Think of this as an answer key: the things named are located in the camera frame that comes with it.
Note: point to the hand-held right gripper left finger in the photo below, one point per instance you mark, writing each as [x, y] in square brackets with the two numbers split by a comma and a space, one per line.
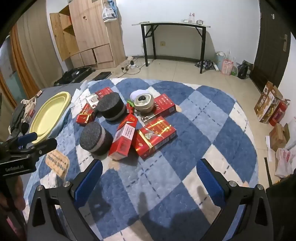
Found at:
[89, 179]

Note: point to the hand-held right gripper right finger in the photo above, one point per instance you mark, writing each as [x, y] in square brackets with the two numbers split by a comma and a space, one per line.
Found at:
[209, 182]

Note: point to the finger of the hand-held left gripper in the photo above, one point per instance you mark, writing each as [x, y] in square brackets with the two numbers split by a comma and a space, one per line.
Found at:
[45, 146]
[26, 138]

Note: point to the yellow plastic basin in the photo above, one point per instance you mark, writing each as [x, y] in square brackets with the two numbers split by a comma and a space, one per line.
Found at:
[49, 113]

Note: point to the black foam roll white band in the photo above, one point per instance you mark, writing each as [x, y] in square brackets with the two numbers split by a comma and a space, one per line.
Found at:
[94, 136]
[113, 105]

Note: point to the red cigarette box gold ornament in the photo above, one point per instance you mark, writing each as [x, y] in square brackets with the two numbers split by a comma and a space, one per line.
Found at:
[85, 115]

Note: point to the red and white box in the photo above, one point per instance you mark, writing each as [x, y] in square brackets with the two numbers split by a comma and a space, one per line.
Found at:
[122, 141]

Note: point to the wide red gold box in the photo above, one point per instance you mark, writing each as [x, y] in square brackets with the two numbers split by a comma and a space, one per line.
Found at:
[157, 136]

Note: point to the red lighter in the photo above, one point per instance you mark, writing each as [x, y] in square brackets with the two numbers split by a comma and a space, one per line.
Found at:
[130, 109]

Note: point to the green plastic clip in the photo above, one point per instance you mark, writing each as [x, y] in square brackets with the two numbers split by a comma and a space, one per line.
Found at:
[129, 103]

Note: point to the red cigarette box gold script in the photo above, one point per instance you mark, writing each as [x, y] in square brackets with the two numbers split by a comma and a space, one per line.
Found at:
[164, 104]

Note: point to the beige round case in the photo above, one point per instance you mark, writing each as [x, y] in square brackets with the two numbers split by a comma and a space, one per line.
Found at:
[143, 102]

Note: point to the lavender plush pad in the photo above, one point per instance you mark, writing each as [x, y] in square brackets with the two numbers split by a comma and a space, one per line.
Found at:
[134, 95]

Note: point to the person's left forearm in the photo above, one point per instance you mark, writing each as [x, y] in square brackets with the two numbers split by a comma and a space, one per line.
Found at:
[12, 194]

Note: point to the dark clothes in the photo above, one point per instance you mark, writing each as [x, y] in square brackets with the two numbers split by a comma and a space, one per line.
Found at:
[17, 120]

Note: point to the beige cloth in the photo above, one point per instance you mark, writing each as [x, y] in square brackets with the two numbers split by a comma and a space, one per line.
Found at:
[30, 107]

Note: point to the blue checkered plush blanket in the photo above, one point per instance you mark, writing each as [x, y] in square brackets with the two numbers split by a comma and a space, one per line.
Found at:
[175, 166]

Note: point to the small copper box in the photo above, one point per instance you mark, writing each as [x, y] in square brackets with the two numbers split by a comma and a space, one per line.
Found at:
[38, 93]

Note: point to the grey bed sheet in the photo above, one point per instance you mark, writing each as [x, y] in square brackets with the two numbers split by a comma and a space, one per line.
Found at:
[55, 90]

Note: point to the black open case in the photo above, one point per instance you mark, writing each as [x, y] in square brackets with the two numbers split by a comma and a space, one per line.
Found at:
[74, 75]

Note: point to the white bag red print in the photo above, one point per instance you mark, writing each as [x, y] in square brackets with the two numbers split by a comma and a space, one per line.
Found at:
[285, 162]

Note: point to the brown cardboard box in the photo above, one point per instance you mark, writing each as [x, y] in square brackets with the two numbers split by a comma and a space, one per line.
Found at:
[278, 138]

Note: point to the black flat tray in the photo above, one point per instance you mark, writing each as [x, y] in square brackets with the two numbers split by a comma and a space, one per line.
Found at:
[103, 75]

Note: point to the beige curtain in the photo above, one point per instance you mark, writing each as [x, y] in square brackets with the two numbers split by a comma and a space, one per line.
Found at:
[39, 41]

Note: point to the red fire extinguisher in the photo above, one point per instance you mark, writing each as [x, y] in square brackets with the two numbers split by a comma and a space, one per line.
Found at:
[278, 113]

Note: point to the printed cardboard box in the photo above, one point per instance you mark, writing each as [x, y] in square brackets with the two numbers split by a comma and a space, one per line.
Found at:
[266, 102]

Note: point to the white bottle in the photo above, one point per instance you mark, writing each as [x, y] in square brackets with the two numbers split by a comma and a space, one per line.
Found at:
[216, 67]

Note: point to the black bag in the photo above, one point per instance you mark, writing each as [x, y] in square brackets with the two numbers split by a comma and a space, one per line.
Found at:
[244, 70]

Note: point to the pink bag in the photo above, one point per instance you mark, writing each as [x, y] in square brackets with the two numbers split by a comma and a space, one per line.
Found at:
[227, 66]

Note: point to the dark checked cloth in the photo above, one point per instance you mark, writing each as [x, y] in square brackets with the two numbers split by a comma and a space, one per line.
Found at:
[205, 64]

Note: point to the wooden wardrobe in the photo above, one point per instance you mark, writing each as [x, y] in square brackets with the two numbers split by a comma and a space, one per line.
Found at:
[92, 34]

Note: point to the white hanging plastic bag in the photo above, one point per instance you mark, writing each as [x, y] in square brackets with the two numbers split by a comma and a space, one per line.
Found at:
[109, 15]

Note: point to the dark brown door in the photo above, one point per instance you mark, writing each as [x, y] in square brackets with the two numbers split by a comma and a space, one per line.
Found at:
[270, 41]

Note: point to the glass jar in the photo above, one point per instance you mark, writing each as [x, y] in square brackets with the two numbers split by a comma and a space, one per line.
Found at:
[199, 22]

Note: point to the black folding table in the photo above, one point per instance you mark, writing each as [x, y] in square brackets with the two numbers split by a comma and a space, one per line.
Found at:
[171, 24]

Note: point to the clear bottle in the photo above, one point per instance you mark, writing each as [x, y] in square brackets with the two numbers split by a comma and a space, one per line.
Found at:
[192, 17]

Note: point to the yellow wall socket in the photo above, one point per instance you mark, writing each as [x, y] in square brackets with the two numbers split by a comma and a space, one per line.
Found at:
[163, 43]

